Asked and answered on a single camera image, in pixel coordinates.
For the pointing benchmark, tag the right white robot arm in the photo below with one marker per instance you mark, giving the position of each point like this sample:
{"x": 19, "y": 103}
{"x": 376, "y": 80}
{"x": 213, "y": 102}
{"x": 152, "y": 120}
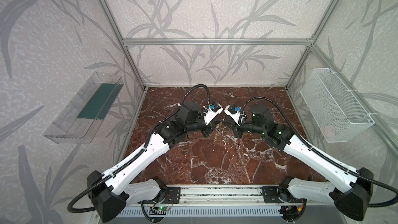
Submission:
{"x": 349, "y": 194}

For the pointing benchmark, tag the clear plastic wall tray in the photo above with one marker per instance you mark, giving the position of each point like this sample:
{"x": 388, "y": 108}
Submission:
{"x": 83, "y": 116}

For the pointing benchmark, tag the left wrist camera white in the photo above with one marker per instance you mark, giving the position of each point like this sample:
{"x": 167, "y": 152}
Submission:
{"x": 211, "y": 111}

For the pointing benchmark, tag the silver metal key holder plate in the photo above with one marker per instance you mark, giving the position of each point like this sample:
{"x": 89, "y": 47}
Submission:
{"x": 219, "y": 129}

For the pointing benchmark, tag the left circuit board with wires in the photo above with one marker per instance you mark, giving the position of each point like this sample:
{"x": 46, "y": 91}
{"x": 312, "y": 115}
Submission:
{"x": 157, "y": 212}

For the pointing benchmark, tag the aluminium cage frame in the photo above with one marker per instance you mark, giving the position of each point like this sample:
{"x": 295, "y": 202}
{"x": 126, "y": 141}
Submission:
{"x": 309, "y": 43}

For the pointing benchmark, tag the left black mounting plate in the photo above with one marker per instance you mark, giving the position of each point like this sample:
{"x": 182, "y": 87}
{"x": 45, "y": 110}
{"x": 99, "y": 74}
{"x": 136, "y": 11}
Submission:
{"x": 164, "y": 195}

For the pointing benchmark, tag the white wire mesh basket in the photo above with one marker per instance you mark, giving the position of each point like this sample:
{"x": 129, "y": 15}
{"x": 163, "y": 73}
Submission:
{"x": 339, "y": 114}

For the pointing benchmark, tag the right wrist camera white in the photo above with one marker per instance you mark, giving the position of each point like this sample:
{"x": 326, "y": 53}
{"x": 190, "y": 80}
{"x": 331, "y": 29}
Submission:
{"x": 236, "y": 113}

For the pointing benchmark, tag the black mounting plate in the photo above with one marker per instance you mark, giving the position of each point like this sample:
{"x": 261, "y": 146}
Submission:
{"x": 271, "y": 194}
{"x": 164, "y": 195}

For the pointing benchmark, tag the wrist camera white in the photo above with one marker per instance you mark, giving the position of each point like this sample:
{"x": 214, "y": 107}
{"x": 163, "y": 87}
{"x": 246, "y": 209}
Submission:
{"x": 211, "y": 111}
{"x": 236, "y": 113}

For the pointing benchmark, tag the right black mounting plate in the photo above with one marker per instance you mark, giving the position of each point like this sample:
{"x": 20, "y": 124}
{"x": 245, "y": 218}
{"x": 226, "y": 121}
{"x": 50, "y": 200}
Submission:
{"x": 271, "y": 194}

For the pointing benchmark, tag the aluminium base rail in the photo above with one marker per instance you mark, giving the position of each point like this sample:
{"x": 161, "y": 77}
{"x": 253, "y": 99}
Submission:
{"x": 211, "y": 194}

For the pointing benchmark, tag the right connector with wires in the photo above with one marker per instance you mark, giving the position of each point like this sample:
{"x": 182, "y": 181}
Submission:
{"x": 290, "y": 214}

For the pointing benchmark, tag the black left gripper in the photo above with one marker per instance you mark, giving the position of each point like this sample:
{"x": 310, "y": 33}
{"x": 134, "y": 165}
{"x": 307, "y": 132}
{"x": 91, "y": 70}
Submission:
{"x": 204, "y": 127}

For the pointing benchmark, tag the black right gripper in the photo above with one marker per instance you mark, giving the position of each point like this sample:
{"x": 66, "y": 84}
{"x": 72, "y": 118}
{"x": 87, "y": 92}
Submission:
{"x": 237, "y": 130}

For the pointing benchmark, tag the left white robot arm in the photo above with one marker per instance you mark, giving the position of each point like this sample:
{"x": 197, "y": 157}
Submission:
{"x": 113, "y": 189}

